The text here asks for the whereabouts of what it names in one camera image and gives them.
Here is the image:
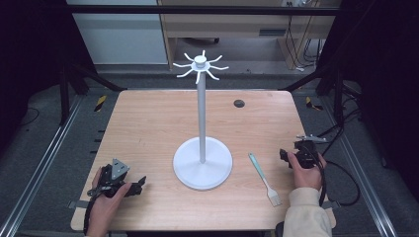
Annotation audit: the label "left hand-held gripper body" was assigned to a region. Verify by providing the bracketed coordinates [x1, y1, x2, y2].
[87, 158, 133, 198]

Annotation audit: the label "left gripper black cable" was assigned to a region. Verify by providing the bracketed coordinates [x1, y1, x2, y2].
[82, 194, 97, 237]

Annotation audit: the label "wooden desk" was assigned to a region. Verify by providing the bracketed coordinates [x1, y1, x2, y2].
[157, 0, 342, 71]

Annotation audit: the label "black frame brace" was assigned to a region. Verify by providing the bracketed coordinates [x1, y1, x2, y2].
[282, 60, 346, 126]
[58, 61, 128, 126]

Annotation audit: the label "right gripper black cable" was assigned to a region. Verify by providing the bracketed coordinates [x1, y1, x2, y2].
[304, 144, 362, 208]

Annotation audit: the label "white hook rack stand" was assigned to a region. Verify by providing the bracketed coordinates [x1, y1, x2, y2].
[172, 49, 234, 192]

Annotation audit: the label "white cabinet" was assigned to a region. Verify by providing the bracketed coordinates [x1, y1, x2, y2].
[66, 0, 169, 65]

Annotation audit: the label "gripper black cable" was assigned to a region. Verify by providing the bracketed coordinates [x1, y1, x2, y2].
[82, 194, 97, 237]
[304, 144, 362, 208]

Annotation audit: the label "bundle of black desk cables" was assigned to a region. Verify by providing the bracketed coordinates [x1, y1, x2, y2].
[284, 2, 327, 72]

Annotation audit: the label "grey table strap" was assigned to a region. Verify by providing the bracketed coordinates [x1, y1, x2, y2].
[66, 199, 91, 210]
[320, 199, 341, 210]

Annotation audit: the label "black curtain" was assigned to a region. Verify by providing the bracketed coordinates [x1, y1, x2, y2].
[317, 0, 419, 196]
[0, 0, 100, 156]

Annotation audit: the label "black frame crossbar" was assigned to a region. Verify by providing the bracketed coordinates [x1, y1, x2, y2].
[64, 4, 344, 17]

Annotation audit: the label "person's right hand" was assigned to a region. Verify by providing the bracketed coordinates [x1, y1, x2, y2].
[287, 151, 328, 193]

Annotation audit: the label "yellow black tape strip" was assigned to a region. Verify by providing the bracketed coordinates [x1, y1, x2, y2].
[303, 95, 324, 112]
[93, 94, 109, 114]

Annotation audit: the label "black floor cables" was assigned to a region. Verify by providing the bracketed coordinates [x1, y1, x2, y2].
[316, 80, 364, 157]

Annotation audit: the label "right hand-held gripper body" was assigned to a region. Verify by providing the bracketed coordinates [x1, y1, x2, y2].
[293, 133, 328, 170]

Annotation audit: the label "person's left hand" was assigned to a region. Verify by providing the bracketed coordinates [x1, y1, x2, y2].
[86, 167, 133, 219]

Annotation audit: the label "aluminium floor rail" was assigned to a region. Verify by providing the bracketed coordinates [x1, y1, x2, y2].
[319, 97, 400, 237]
[0, 94, 84, 237]

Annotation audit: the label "teal handled pastry brush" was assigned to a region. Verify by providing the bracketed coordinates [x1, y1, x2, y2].
[248, 152, 284, 208]

